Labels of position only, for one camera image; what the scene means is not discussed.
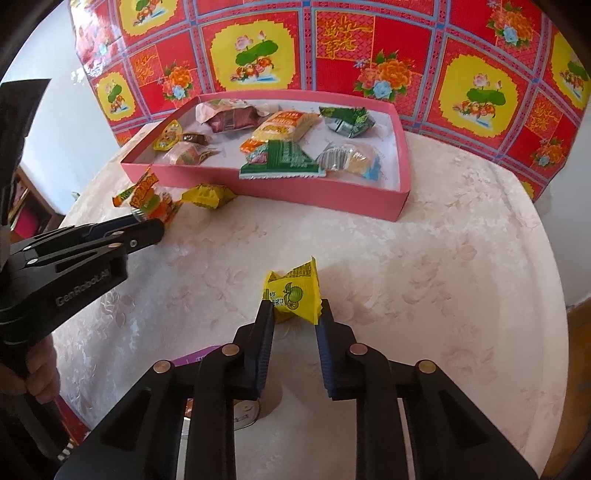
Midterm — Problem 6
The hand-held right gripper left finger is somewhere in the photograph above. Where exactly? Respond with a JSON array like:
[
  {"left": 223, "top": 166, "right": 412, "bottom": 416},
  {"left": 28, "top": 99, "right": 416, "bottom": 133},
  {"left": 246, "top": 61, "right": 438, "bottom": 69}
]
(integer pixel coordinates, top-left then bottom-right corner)
[{"left": 55, "top": 300, "right": 277, "bottom": 480}]

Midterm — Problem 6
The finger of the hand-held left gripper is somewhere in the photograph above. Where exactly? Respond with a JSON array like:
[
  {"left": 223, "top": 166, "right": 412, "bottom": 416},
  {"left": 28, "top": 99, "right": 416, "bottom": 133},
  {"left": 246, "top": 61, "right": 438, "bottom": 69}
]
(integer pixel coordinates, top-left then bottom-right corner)
[
  {"left": 60, "top": 215, "right": 141, "bottom": 239},
  {"left": 11, "top": 218, "right": 166, "bottom": 271}
]

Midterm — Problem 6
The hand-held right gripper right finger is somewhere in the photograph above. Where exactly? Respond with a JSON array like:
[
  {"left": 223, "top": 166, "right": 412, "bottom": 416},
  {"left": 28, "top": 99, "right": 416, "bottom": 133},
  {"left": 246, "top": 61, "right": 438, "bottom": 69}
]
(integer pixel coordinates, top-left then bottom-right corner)
[{"left": 314, "top": 299, "right": 539, "bottom": 480}]

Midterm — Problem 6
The long orange snack packet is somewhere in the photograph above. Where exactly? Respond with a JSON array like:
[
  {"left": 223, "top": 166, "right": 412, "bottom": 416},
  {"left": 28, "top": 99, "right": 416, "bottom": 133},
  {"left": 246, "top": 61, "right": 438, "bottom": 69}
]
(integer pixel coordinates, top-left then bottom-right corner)
[{"left": 113, "top": 168, "right": 160, "bottom": 208}]

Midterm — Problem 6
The yellow candy packet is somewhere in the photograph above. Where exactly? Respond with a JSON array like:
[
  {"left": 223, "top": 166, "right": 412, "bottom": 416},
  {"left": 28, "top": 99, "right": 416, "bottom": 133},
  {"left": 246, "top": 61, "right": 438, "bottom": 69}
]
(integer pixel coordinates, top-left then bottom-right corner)
[
  {"left": 263, "top": 257, "right": 324, "bottom": 326},
  {"left": 181, "top": 183, "right": 237, "bottom": 210}
]

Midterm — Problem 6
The clear colourful candy packet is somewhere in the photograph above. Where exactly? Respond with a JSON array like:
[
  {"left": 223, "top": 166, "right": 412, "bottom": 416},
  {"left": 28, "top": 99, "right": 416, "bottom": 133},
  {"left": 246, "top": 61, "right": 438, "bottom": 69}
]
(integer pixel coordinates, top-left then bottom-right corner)
[{"left": 166, "top": 141, "right": 222, "bottom": 166}]

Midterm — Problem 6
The yellow jelly cup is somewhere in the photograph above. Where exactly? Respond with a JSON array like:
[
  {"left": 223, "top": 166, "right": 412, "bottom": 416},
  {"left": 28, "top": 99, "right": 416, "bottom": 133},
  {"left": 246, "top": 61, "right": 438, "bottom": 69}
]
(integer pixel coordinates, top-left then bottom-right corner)
[{"left": 153, "top": 119, "right": 184, "bottom": 152}]

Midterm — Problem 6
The small orange snack packet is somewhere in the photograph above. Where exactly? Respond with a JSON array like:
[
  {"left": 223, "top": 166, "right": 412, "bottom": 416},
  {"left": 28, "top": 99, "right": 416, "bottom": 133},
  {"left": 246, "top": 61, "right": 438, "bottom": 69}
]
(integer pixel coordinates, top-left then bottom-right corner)
[{"left": 240, "top": 137, "right": 273, "bottom": 155}]

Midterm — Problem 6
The pink cardboard box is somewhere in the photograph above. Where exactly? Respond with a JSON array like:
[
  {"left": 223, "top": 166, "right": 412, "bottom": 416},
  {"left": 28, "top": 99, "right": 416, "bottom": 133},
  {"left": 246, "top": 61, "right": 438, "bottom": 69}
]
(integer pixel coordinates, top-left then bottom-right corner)
[{"left": 121, "top": 90, "right": 411, "bottom": 223}]

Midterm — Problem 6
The green triangular snack packet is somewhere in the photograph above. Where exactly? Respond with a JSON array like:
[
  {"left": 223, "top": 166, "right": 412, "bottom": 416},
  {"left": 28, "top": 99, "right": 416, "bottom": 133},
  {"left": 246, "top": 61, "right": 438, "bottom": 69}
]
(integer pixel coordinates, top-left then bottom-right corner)
[{"left": 239, "top": 140, "right": 326, "bottom": 178}]

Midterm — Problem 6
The large yellow snack packet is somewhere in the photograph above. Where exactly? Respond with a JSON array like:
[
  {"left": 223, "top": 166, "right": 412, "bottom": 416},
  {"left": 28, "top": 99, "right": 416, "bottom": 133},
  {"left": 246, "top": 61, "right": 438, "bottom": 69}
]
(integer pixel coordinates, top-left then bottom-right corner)
[{"left": 252, "top": 108, "right": 321, "bottom": 144}]

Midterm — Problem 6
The clear silver snack packet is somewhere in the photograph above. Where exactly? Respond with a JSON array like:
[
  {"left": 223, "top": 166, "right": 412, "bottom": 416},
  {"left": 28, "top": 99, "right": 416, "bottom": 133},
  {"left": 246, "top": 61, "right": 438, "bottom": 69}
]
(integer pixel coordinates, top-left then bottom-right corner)
[{"left": 316, "top": 141, "right": 384, "bottom": 181}]

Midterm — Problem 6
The person's left hand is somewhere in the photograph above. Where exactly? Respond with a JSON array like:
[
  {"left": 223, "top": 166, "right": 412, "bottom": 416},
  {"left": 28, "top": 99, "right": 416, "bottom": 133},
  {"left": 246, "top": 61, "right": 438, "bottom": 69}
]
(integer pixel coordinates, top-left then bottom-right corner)
[{"left": 23, "top": 339, "right": 62, "bottom": 404}]

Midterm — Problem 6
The purple card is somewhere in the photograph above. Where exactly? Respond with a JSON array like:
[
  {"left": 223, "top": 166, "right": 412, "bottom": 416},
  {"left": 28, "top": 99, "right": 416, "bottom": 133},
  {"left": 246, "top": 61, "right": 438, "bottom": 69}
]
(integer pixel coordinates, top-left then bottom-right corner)
[{"left": 173, "top": 345, "right": 223, "bottom": 366}]

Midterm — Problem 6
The round metal lid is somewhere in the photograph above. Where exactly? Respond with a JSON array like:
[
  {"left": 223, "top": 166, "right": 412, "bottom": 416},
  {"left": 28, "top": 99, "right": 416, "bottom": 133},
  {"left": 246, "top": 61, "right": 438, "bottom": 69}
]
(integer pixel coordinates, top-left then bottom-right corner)
[{"left": 233, "top": 399, "right": 262, "bottom": 432}]

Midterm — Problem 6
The wooden shelf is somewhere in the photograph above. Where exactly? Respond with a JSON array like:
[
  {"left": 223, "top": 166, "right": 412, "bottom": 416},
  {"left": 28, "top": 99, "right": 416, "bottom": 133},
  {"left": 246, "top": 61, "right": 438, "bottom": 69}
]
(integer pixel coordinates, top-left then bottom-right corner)
[{"left": 8, "top": 166, "right": 66, "bottom": 241}]

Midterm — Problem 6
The pink snack packet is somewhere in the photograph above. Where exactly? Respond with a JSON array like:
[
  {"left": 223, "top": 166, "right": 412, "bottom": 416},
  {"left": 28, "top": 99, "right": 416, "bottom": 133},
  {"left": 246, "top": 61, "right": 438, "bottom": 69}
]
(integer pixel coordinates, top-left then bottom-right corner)
[{"left": 195, "top": 99, "right": 273, "bottom": 134}]

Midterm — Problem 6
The small dark green packet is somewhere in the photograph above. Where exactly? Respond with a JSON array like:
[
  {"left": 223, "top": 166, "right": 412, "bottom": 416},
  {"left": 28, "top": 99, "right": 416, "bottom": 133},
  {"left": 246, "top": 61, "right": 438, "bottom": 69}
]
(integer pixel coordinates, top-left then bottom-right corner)
[{"left": 320, "top": 105, "right": 375, "bottom": 138}]

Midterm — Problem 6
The red floral cloth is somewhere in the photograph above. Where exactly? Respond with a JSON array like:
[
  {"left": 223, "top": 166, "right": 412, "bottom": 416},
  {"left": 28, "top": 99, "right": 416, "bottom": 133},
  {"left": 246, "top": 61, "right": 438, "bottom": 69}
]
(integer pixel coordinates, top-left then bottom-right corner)
[{"left": 69, "top": 0, "right": 591, "bottom": 204}]

